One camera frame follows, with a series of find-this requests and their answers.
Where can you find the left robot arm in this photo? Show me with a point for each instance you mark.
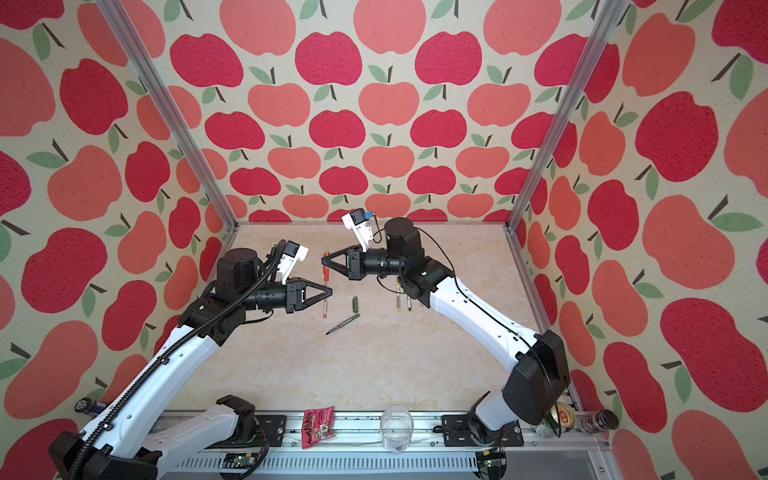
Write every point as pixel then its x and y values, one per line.
pixel 118 444

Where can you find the purple bottle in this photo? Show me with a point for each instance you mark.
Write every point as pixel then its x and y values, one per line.
pixel 88 406

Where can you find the green marker pen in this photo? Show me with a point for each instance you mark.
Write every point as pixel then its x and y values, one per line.
pixel 343 323

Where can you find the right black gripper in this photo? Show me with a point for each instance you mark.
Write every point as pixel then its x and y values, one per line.
pixel 352 262

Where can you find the left aluminium corner post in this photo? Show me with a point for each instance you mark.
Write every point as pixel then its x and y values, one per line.
pixel 130 41

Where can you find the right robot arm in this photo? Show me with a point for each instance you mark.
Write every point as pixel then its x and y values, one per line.
pixel 536 362

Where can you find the clear plastic cup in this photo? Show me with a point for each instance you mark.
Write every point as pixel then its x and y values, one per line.
pixel 396 427

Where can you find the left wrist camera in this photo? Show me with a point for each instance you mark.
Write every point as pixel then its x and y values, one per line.
pixel 292 254

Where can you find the red gel pen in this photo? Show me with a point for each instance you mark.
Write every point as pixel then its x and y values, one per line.
pixel 325 301

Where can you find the pink snack packet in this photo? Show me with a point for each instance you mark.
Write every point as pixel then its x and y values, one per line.
pixel 317 426

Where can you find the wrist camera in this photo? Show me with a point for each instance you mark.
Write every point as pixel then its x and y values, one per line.
pixel 292 254
pixel 358 221

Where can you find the right aluminium corner post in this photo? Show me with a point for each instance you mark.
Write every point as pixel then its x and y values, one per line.
pixel 596 43

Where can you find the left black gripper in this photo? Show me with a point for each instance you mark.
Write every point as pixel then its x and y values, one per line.
pixel 295 293

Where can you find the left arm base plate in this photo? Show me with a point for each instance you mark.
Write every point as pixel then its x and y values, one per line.
pixel 255 431

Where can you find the aluminium front rail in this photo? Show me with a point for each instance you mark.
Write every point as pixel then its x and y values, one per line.
pixel 357 450

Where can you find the aluminium corner post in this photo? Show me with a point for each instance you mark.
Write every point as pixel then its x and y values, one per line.
pixel 596 43
pixel 130 41

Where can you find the green drink can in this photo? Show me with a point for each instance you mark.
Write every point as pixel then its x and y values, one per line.
pixel 560 418

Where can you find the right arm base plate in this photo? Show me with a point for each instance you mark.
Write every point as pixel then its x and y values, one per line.
pixel 464 430

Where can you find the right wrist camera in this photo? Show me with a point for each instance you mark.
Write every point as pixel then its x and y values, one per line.
pixel 358 221

